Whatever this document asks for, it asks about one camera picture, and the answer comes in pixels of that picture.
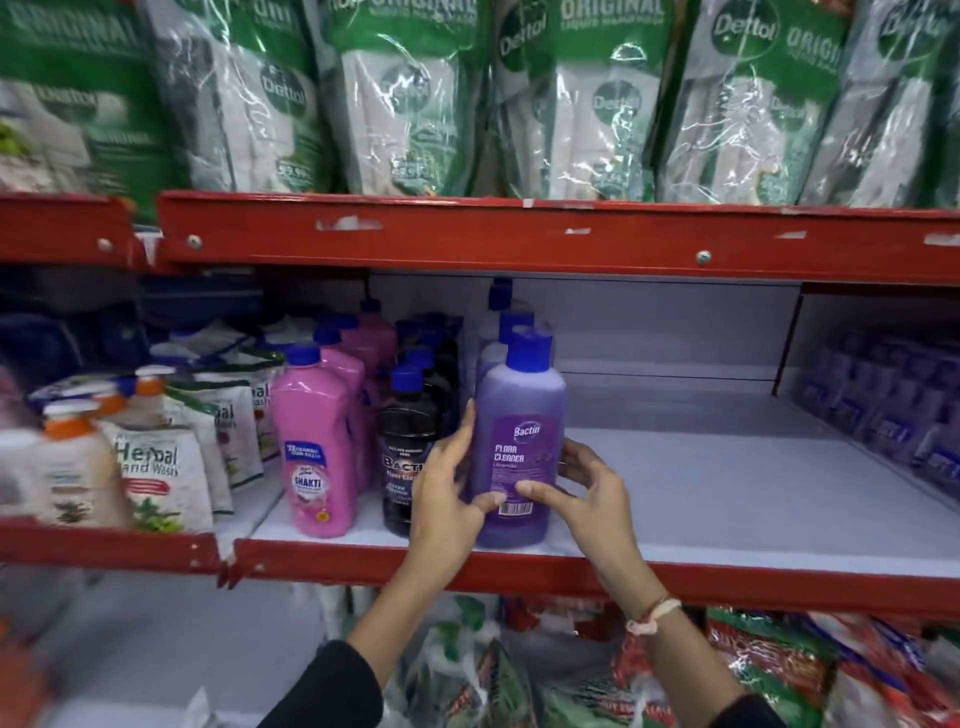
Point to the person's right hand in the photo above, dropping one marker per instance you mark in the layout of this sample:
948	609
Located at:
600	517

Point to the person's left hand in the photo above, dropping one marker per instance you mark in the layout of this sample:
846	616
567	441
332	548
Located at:
439	517

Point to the person's left thumb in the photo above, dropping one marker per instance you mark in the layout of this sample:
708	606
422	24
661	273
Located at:
489	504

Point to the person's right thumb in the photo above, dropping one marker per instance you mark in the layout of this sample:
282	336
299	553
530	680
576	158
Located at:
541	495

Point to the purple floor cleaner bottle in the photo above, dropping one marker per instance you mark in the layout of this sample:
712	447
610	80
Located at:
498	294
517	405
501	352

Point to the person's right forearm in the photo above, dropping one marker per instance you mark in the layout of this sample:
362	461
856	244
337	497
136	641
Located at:
686	667

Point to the person's left forearm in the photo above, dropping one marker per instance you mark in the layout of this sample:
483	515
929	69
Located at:
375	652

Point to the black floor cleaner bottle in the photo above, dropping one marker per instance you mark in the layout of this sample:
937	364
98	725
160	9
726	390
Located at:
401	450
448	352
427	379

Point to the green white pouch in plastic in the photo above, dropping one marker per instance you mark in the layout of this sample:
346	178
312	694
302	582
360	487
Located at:
457	667

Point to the pink floor cleaner bottle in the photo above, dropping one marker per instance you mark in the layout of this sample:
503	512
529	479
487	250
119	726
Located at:
351	375
376	337
311	450

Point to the red packet in plastic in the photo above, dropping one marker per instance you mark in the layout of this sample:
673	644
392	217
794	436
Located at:
637	682

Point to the white hand wash pouch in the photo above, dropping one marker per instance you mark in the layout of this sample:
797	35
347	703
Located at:
244	427
214	442
264	397
161	480

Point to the pile of red green packets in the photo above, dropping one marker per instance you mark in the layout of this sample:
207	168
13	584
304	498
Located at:
840	667

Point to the white bottle orange pump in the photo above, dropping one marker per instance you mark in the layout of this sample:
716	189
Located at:
139	397
79	472

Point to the row of green refill pouches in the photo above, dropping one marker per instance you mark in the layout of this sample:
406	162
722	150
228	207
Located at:
450	97

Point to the dark blue packages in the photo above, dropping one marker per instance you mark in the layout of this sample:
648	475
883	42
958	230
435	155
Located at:
112	315

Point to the long red shelf rail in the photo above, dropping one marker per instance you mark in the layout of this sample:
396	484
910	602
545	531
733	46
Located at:
750	581
525	236

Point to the short red shelf rail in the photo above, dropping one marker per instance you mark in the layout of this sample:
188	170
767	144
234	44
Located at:
105	547
60	229

